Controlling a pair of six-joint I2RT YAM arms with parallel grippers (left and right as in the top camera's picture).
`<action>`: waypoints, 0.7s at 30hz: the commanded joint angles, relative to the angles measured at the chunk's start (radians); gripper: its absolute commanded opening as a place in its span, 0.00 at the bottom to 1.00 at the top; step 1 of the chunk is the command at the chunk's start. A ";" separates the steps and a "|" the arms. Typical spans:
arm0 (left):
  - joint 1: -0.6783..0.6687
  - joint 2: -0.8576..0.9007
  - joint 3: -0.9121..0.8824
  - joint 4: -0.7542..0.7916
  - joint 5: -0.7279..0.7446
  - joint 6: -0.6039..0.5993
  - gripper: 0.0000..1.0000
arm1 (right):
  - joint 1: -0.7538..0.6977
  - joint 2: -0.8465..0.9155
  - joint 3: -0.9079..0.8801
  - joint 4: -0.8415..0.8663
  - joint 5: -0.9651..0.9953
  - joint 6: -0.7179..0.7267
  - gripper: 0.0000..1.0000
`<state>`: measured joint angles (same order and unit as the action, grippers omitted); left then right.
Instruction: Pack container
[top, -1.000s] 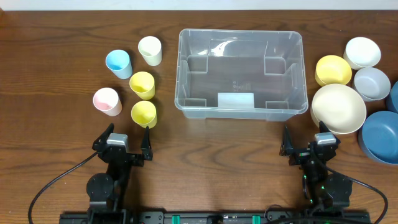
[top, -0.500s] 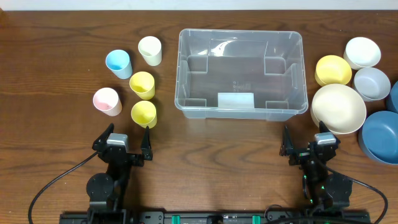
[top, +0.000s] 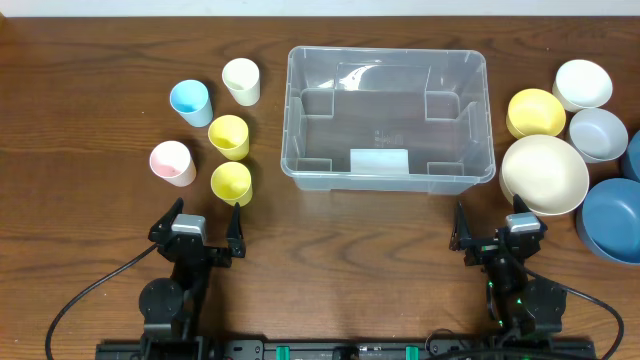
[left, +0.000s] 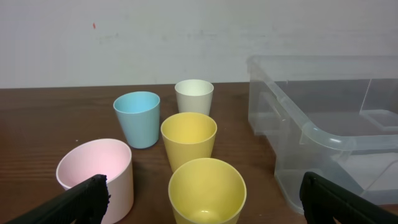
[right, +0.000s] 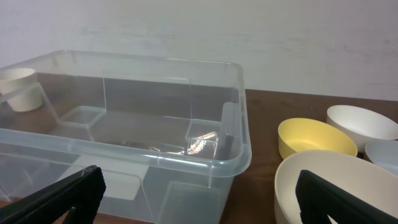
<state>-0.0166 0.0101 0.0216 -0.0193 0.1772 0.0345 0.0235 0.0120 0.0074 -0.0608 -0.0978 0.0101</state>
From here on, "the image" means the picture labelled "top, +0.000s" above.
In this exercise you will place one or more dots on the grey small bowl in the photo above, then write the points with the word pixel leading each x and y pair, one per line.
pixel 597 135

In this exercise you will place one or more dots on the large cream bowl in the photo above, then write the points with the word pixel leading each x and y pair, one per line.
pixel 547 173

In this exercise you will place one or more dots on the large dark blue bowl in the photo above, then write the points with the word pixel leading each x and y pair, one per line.
pixel 608 221

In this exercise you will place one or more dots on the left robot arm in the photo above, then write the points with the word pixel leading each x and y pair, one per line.
pixel 171 306

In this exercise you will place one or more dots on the light blue paper cup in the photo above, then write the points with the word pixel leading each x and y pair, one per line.
pixel 191 100

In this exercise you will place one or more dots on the clear plastic storage bin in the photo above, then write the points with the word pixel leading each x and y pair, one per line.
pixel 411 120

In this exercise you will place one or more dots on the white small bowl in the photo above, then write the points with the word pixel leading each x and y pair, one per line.
pixel 582 84

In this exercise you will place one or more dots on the cream paper cup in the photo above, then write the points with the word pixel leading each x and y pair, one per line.
pixel 241 76

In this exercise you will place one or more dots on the yellow cup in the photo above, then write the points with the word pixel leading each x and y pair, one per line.
pixel 232 183
pixel 230 135

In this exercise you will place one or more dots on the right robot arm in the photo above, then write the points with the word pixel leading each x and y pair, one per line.
pixel 527 307

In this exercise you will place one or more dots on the pink paper cup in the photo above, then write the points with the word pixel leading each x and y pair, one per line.
pixel 172 162

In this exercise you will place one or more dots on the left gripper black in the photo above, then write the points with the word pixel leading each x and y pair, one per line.
pixel 198 251

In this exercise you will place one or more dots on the yellow small bowl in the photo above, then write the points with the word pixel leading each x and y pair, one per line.
pixel 535 112

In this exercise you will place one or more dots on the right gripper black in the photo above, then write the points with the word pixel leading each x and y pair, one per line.
pixel 493 250

